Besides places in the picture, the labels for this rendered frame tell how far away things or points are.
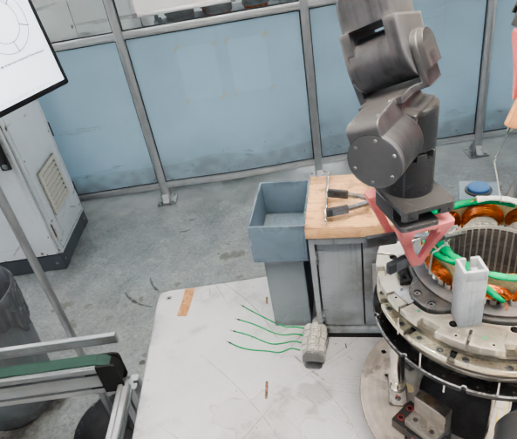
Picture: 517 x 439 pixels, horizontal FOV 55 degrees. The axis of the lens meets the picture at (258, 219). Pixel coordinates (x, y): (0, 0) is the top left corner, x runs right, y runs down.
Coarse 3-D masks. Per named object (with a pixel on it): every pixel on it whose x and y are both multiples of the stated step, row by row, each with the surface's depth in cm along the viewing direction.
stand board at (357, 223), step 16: (320, 176) 103; (336, 176) 102; (352, 176) 101; (320, 192) 98; (320, 208) 93; (368, 208) 91; (320, 224) 89; (336, 224) 88; (352, 224) 87; (368, 224) 87
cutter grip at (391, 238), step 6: (378, 234) 65; (384, 234) 65; (390, 234) 65; (396, 234) 64; (366, 240) 65; (372, 240) 65; (378, 240) 65; (384, 240) 65; (390, 240) 65; (396, 240) 65; (372, 246) 65; (378, 246) 65
